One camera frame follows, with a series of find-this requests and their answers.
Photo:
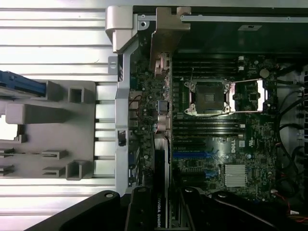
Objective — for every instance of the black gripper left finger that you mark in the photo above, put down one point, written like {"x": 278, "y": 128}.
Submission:
{"x": 96, "y": 207}

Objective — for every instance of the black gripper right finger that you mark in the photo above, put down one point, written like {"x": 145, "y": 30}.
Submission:
{"x": 216, "y": 211}

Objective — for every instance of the silver chipset heatsink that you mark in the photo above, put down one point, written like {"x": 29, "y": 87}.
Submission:
{"x": 235, "y": 175}

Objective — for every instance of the blue expansion slot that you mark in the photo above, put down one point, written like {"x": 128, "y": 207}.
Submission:
{"x": 190, "y": 155}

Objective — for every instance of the green motherboard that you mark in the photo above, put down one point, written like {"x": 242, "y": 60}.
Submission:
{"x": 260, "y": 144}

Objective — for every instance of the gray parts rack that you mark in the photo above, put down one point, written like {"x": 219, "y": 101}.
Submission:
{"x": 48, "y": 134}

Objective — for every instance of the CPU socket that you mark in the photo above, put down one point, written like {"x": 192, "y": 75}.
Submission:
{"x": 208, "y": 98}

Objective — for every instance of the black open PC case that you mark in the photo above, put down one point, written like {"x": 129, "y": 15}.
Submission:
{"x": 125, "y": 96}

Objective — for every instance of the metal socket cover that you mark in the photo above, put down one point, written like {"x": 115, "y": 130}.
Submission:
{"x": 247, "y": 96}

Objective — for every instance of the hard disk with blue caddy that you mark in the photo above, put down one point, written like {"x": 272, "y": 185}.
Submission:
{"x": 26, "y": 85}

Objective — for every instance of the round coin battery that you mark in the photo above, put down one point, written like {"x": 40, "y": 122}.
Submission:
{"x": 265, "y": 72}

